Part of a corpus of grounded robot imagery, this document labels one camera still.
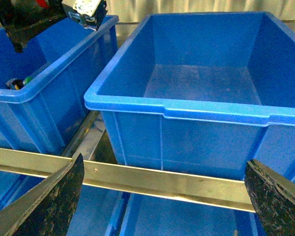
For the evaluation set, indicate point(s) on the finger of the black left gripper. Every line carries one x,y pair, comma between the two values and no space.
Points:
23,20

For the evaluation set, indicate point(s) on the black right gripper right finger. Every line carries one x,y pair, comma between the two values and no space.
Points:
272,197

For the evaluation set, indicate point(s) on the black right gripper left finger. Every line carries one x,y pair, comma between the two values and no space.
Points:
48,208

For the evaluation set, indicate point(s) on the blue lower-shelf bin centre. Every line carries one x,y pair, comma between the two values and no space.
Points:
99,212

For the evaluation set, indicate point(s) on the green flat push button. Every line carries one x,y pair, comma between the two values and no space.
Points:
17,84

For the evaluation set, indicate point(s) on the blue centre plastic bin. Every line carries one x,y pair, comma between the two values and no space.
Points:
63,62

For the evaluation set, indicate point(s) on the blue plastic bin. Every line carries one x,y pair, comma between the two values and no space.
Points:
63,62
202,93

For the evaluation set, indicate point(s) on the blue right plastic bin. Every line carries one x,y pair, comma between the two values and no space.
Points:
202,93

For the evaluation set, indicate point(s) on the steel shelf front rail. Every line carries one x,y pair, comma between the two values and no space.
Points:
211,191

